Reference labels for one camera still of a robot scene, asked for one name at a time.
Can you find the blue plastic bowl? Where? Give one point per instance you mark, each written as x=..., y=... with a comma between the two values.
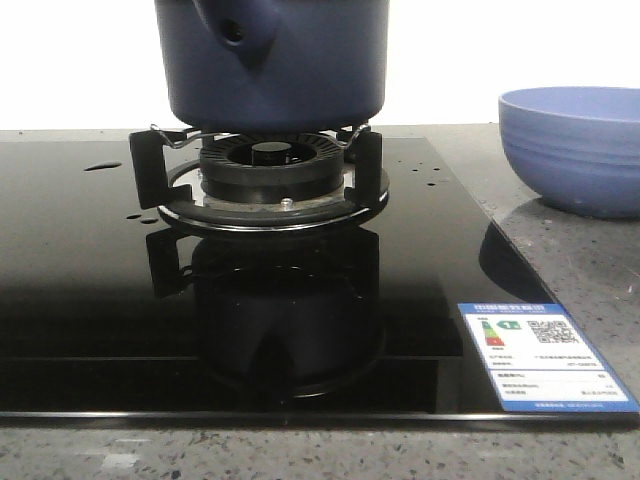
x=577, y=147

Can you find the black pot support grate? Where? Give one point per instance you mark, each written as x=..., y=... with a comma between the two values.
x=168, y=178

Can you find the dark blue pot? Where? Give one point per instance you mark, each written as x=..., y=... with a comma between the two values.
x=274, y=66

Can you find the black round gas burner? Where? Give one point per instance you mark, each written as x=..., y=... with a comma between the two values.
x=256, y=168

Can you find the black glass gas stove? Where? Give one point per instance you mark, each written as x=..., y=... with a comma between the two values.
x=111, y=318

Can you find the blue energy label sticker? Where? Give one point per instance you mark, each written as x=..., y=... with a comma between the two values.
x=538, y=361

